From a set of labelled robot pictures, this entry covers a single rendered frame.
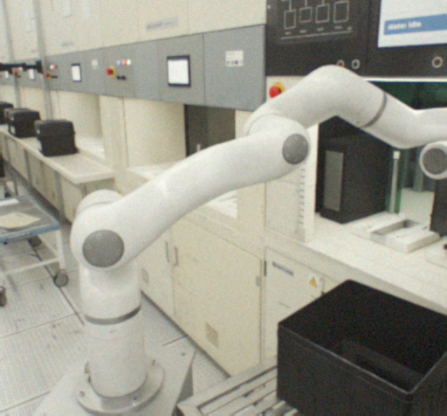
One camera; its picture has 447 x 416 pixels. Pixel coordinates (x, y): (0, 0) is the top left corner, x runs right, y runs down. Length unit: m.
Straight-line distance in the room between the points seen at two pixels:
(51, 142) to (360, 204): 2.49
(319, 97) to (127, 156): 1.92
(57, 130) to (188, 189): 2.75
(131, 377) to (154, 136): 1.96
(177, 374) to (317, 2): 1.03
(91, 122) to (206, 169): 3.38
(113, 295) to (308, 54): 0.86
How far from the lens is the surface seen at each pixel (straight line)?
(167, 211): 0.81
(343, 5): 1.25
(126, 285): 0.89
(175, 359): 1.10
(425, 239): 1.51
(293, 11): 1.37
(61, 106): 4.08
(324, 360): 0.85
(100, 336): 0.92
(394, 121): 0.97
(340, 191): 1.60
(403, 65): 1.12
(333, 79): 0.90
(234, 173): 0.82
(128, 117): 2.66
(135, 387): 1.01
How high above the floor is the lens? 1.42
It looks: 16 degrees down
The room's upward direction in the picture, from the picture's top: 1 degrees counter-clockwise
